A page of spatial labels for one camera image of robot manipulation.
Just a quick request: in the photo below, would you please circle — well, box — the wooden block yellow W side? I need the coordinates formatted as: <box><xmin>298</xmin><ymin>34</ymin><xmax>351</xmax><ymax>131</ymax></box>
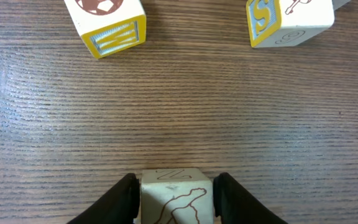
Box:
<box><xmin>65</xmin><ymin>0</ymin><xmax>147</xmax><ymax>58</ymax></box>

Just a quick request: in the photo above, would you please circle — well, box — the wooden block yellow S side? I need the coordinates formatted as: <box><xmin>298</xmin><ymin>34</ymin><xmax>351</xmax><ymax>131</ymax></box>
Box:
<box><xmin>246</xmin><ymin>0</ymin><xmax>334</xmax><ymax>48</ymax></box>

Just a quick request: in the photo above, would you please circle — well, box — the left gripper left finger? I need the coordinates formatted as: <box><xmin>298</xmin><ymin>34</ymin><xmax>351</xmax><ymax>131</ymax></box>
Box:
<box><xmin>68</xmin><ymin>173</ymin><xmax>140</xmax><ymax>224</ymax></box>

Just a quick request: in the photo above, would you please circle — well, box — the wooden block bear drawing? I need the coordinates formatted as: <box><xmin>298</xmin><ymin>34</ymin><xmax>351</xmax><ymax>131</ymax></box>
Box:
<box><xmin>140</xmin><ymin>168</ymin><xmax>214</xmax><ymax>224</ymax></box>

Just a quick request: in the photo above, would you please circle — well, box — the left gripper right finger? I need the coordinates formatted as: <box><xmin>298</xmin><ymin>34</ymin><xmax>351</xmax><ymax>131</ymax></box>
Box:
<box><xmin>213</xmin><ymin>172</ymin><xmax>287</xmax><ymax>224</ymax></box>

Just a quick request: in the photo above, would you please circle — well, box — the wooden block red scribble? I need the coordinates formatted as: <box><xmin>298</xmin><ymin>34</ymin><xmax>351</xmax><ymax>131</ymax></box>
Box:
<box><xmin>332</xmin><ymin>0</ymin><xmax>351</xmax><ymax>10</ymax></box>

